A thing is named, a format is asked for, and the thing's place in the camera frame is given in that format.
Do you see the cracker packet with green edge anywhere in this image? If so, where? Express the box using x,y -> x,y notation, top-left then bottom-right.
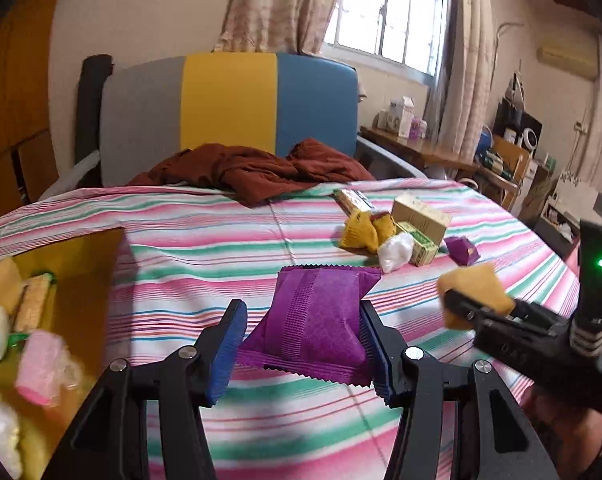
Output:
14,272 -> 58,334

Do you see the hanging bag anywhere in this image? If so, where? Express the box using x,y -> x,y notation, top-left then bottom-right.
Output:
506,72 -> 530,112

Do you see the white wrapped bed rail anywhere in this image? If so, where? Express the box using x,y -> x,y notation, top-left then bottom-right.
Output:
36,152 -> 102,202

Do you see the small purple snack packet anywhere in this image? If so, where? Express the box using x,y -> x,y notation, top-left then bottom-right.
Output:
446,236 -> 482,267

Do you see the gold metal tin box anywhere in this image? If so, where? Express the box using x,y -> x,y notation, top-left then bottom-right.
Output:
0,227 -> 132,480

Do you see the orange yellow snack packet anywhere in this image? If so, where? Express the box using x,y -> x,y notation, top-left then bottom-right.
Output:
436,262 -> 516,331

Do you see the long beige snack packet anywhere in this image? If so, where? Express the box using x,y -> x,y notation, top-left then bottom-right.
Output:
333,189 -> 378,216

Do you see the beige round snack packet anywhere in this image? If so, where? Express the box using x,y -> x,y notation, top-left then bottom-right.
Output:
0,259 -> 25,316

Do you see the maroon cloth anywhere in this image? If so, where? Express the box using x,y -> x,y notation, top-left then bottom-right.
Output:
128,138 -> 377,208

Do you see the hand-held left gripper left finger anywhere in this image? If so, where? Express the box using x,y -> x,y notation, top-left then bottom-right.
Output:
41,299 -> 249,480

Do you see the person's right hand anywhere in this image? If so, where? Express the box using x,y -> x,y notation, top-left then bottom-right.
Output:
523,387 -> 602,480

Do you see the window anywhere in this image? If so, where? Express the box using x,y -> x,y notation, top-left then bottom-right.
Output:
323,0 -> 452,82

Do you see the white snack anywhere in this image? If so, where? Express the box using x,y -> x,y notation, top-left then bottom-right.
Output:
378,232 -> 415,274

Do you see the white carton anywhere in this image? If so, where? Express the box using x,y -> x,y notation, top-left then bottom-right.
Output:
398,96 -> 416,139

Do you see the pink green striped bed sheet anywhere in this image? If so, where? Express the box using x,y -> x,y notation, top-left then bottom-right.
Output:
0,180 -> 582,480

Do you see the wooden desk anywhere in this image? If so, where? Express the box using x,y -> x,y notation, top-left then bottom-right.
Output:
358,125 -> 482,181

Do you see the large purple snack packet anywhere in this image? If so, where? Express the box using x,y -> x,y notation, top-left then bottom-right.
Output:
236,265 -> 384,389

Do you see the pink snack packet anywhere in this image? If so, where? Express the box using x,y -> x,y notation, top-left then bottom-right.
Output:
15,330 -> 78,407

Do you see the green and white small box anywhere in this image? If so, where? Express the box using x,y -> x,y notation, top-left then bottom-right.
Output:
398,221 -> 440,267

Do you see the grey metal bed rail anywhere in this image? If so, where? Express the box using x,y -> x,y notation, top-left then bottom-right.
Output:
356,137 -> 428,182

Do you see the cream cardboard box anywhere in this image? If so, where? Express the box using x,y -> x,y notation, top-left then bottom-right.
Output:
392,195 -> 452,241

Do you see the wooden chair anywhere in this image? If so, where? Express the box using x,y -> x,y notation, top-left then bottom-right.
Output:
486,137 -> 532,203

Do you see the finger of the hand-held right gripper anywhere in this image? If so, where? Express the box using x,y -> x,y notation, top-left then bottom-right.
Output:
443,289 -> 520,334

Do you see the white cardboard box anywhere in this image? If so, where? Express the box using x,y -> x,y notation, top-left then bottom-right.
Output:
540,172 -> 602,242

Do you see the white snack packet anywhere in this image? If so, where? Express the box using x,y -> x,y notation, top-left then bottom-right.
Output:
0,400 -> 23,479

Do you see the grey yellow blue headboard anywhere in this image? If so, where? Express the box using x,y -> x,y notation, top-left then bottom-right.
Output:
98,52 -> 359,187

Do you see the black speaker box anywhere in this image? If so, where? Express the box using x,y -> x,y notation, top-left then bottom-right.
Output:
496,100 -> 543,157

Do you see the wooden wardrobe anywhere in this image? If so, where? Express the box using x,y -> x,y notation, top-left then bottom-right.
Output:
0,0 -> 69,208

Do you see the beige patterned curtain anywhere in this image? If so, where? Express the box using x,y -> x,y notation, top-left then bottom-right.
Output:
213,0 -> 349,56
426,0 -> 498,181

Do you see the air conditioner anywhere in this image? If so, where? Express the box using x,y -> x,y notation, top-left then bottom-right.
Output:
537,45 -> 600,81

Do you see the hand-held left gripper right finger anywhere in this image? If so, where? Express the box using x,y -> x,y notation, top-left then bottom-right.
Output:
358,300 -> 564,480

